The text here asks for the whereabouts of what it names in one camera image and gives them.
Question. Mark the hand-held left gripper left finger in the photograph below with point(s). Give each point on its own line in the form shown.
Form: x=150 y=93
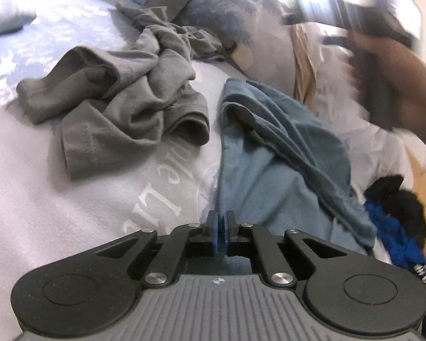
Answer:
x=214 y=236

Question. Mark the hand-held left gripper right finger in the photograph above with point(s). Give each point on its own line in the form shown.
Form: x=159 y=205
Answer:
x=229 y=236

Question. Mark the blue-grey t-shirt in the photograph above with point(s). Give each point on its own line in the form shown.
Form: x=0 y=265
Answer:
x=255 y=170

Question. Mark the light blue cloth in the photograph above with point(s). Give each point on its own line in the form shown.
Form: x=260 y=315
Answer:
x=3 y=14

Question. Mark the light blue clothes pile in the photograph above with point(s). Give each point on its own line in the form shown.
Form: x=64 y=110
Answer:
x=227 y=17

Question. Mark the person's right hand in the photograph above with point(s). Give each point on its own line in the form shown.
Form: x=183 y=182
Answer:
x=411 y=85

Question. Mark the beige cloth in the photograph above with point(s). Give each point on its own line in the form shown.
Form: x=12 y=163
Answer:
x=303 y=71

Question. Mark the grey t-shirt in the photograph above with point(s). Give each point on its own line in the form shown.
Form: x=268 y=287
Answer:
x=127 y=106

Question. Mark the royal blue garment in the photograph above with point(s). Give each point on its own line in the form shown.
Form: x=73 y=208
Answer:
x=394 y=234

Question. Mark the brown cardboard box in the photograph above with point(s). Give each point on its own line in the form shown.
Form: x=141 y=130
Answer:
x=420 y=177

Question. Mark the printed light blue bed sheet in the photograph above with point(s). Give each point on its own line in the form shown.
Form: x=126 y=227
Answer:
x=39 y=202

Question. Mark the black garment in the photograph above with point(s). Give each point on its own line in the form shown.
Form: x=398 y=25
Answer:
x=411 y=213

